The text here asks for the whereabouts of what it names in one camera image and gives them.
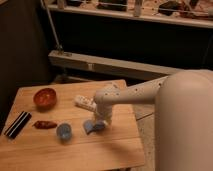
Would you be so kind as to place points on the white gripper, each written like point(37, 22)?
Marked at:
point(103, 113)

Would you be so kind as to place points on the white plastic bottle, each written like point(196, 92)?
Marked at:
point(85, 103)

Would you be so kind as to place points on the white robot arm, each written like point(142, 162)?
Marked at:
point(183, 117)

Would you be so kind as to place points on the blue cup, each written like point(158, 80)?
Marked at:
point(64, 132)

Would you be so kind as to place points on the red bowl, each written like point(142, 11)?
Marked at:
point(45, 98)

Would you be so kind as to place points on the red chili pepper toy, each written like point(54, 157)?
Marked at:
point(44, 124)

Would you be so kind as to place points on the metal pole stand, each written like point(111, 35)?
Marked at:
point(59, 47)

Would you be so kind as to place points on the black striped rectangular block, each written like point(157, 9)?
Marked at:
point(15, 128)

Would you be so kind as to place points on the wooden shelf with clutter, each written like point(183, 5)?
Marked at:
point(194, 13)

